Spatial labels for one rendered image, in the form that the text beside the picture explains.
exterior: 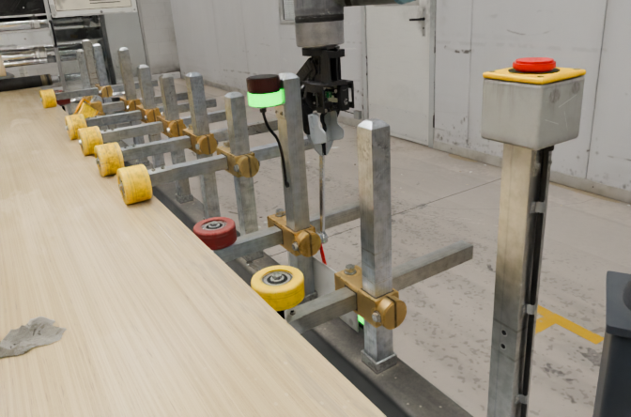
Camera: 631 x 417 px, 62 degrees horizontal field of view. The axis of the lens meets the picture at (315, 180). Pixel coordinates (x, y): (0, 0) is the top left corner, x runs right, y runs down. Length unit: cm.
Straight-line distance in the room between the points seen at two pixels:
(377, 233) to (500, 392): 27
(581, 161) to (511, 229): 319
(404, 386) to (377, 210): 30
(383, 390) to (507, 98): 54
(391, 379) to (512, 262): 38
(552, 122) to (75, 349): 62
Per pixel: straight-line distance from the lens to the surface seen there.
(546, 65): 56
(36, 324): 82
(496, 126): 57
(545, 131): 55
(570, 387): 210
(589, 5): 367
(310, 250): 103
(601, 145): 371
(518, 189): 59
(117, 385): 68
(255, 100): 93
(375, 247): 82
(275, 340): 69
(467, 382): 203
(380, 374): 94
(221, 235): 98
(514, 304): 65
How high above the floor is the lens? 131
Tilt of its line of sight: 19 degrees down
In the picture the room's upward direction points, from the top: 4 degrees counter-clockwise
